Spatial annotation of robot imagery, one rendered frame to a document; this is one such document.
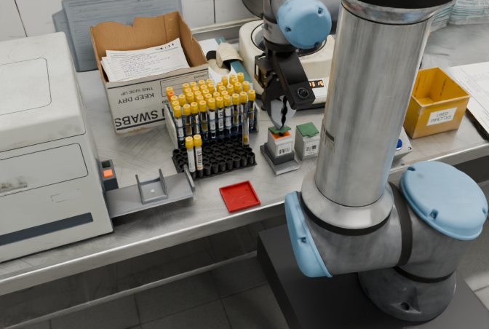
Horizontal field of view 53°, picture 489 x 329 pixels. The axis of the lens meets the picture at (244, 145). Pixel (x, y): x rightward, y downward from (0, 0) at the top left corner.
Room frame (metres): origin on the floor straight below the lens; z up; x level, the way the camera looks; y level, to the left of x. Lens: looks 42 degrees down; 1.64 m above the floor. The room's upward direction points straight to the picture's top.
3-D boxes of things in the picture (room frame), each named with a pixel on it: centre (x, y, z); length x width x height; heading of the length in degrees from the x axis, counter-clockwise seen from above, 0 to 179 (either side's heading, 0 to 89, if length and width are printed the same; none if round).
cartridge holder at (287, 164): (0.81, -0.08, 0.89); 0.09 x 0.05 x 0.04; 22
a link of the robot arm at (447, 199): (0.44, -0.26, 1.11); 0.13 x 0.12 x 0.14; 99
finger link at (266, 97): (0.80, -0.06, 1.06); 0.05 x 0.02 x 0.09; 112
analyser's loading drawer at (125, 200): (0.66, 0.20, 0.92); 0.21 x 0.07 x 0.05; 110
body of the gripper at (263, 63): (0.83, -0.07, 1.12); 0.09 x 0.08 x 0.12; 22
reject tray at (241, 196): (0.69, 0.01, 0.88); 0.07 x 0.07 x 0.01; 20
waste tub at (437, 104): (0.96, -0.44, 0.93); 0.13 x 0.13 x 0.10; 18
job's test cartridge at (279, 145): (0.81, -0.08, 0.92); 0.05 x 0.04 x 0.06; 22
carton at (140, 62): (1.06, 0.24, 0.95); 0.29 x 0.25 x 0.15; 20
